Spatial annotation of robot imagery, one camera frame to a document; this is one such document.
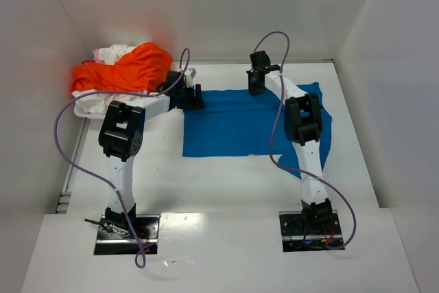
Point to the blue t shirt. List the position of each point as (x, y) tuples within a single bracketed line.
[(234, 123)]

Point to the orange t shirt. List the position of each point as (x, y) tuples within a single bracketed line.
[(143, 69)]

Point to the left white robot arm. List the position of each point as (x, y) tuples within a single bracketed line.
[(121, 137)]

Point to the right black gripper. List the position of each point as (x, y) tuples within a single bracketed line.
[(256, 80)]

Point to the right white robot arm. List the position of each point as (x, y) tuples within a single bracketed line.
[(303, 128)]

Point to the white t shirt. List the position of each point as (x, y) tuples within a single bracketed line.
[(97, 104)]

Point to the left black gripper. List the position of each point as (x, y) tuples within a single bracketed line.
[(191, 97)]

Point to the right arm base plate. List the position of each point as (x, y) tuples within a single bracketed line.
[(297, 236)]

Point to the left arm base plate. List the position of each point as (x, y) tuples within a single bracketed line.
[(112, 240)]

